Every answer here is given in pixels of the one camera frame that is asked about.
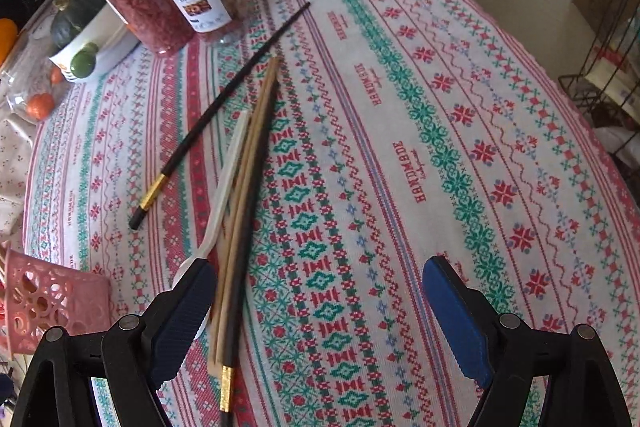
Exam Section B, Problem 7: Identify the brown wooden chopstick pair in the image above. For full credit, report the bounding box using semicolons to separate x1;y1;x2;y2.
208;56;280;383

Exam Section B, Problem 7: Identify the white plastic spoon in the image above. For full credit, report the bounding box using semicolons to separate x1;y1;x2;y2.
172;110;250;286

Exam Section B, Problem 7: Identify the pink perforated utensil holder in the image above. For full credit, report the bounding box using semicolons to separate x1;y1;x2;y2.
1;248;112;357

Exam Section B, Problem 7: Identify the black chopstick gold band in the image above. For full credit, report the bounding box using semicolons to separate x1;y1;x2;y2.
128;1;312;231

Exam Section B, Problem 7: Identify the patterned tablecloth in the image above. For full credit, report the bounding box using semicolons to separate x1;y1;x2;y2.
23;0;639;426

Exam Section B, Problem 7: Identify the small orange tangerine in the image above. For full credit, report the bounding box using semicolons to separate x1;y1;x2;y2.
26;92;55;121

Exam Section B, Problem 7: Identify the green lime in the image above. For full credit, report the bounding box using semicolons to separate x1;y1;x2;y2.
70;42;99;79

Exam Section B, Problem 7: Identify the clear glass jar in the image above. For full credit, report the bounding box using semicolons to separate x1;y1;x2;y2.
1;30;70;124

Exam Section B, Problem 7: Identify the white bowl with squash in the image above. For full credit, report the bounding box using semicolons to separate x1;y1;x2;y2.
49;3;140;83

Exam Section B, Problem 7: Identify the dark green squash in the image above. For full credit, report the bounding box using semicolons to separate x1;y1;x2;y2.
50;0;105;50

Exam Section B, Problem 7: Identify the large orange fruit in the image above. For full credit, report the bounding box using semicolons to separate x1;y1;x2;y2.
0;18;18;64

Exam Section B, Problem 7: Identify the black wire rack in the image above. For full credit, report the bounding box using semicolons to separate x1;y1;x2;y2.
559;0;639;168

